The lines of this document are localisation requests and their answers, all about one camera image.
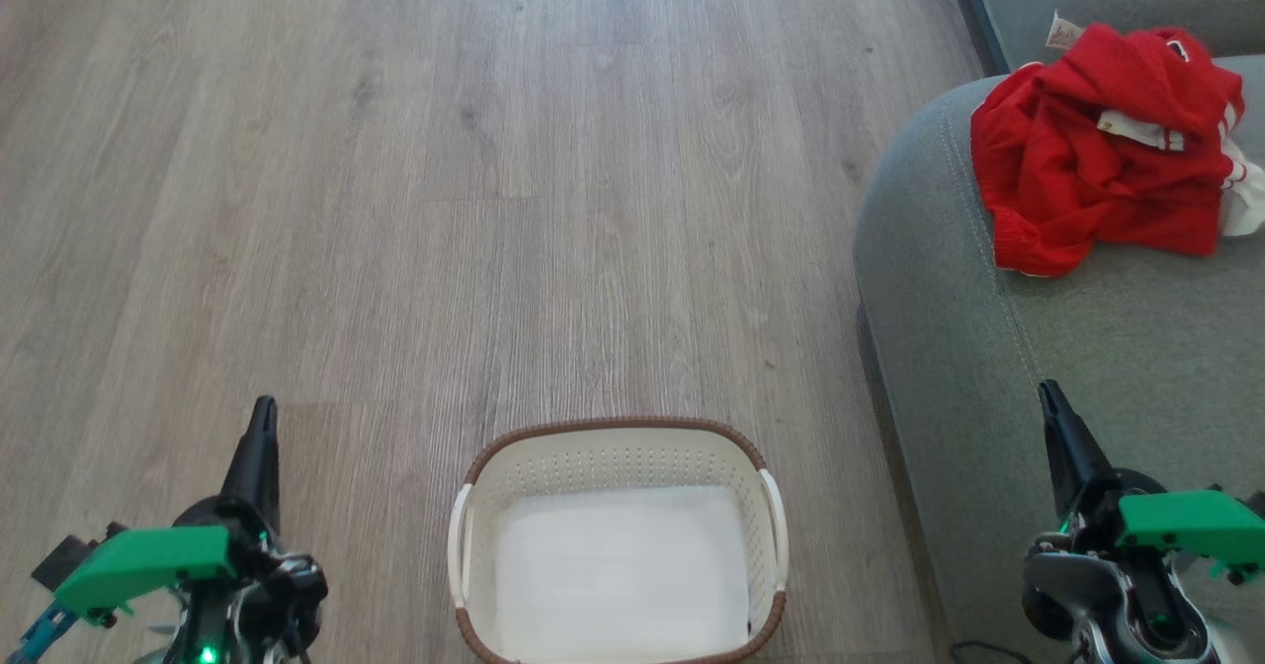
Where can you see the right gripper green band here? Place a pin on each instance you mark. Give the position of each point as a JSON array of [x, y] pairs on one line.
[[1186, 521]]

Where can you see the grey fabric sofa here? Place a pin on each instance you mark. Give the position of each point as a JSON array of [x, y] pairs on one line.
[[1067, 348]]

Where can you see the white fabric label tag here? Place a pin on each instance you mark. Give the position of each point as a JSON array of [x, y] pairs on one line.
[[1062, 32]]

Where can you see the black box on left wrist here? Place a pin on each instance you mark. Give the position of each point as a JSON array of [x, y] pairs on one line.
[[64, 560]]

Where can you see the red shorts with white panel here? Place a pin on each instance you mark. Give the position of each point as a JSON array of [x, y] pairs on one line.
[[1077, 190]]

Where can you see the red garment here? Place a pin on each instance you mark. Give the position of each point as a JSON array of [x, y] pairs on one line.
[[1137, 71]]

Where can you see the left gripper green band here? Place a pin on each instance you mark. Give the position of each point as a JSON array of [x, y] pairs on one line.
[[148, 560]]

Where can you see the cream laundry basket brown rim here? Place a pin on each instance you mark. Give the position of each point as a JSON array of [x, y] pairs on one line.
[[474, 565]]

